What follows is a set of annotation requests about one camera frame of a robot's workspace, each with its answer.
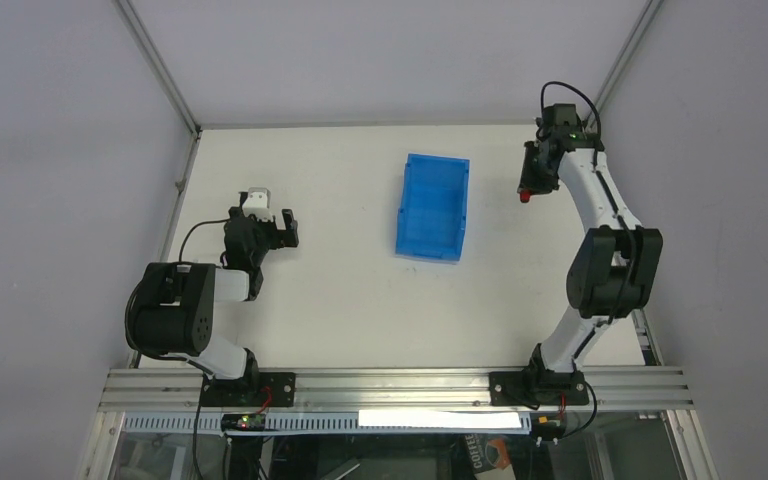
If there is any blue plastic bin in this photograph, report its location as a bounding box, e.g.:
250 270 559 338
395 153 470 263

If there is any aluminium mounting rail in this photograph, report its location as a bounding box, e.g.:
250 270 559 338
98 366 695 413

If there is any left black cable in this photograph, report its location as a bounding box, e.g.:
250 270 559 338
177 219 230 264

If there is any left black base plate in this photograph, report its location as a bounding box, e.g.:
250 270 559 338
199 371 297 408

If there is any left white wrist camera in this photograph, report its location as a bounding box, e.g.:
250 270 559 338
241 187 274 223

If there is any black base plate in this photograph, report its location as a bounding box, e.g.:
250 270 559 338
488 369 591 409
199 371 297 408

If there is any right black cable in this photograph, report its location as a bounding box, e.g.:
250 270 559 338
540 80 604 134

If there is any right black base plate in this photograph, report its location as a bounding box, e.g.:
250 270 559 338
488 369 591 409

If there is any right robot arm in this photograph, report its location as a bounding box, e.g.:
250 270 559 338
517 103 664 395

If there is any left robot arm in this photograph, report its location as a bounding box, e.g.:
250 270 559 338
124 207 299 403

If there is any coffee labelled box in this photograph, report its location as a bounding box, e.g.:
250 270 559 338
464 433 511 474

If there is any white slotted cable duct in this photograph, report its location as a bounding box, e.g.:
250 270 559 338
122 409 532 436

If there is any black cable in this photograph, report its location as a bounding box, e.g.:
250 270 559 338
540 80 604 134
177 219 230 264

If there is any small green circuit board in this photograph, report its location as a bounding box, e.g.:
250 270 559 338
220 413 266 431

